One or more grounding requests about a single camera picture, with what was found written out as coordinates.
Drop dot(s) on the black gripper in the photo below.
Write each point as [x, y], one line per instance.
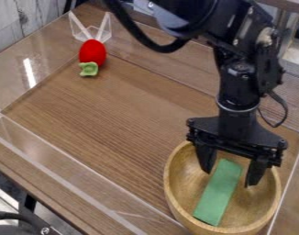
[238, 134]

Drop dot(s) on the green rectangular stick block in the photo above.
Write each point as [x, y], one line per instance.
[218, 192]

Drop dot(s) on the brown wooden bowl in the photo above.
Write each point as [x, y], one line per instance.
[253, 205]

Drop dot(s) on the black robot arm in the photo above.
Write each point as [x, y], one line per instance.
[245, 38]

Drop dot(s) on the red felt strawberry toy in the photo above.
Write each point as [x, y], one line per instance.
[93, 56]

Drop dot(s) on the clear acrylic front wall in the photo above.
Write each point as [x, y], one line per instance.
[97, 205]

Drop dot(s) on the metal frame in background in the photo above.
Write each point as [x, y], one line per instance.
[288, 23]

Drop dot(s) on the clear acrylic corner bracket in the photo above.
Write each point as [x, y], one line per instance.
[82, 33]

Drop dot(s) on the black table leg bracket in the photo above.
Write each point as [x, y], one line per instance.
[42, 227]

